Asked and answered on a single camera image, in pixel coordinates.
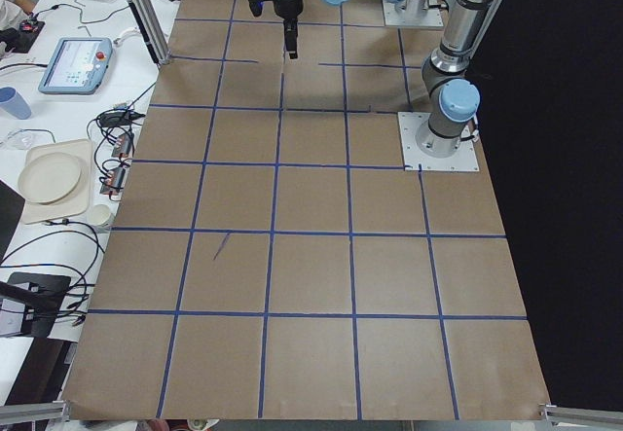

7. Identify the brown paper table cover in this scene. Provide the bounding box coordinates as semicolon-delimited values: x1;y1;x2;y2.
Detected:
63;0;548;420

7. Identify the aluminium frame post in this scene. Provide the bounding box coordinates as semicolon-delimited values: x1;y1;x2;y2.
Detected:
127;0;170;66

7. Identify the beige tray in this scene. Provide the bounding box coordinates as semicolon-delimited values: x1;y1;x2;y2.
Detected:
18;139;93;224

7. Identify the white paper cup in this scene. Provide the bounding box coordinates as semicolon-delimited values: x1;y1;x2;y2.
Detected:
86;204;115;233

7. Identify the beige round plate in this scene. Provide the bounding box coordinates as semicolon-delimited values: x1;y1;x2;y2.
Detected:
18;153;82;203

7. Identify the blue plastic cup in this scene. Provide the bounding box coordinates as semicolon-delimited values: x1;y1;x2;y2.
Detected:
0;87;32;120

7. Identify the near teach pendant tablet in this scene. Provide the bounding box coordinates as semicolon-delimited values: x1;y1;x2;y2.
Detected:
38;37;113;94

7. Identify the black monitor stand base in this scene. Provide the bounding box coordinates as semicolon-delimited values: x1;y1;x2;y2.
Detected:
1;272;71;338

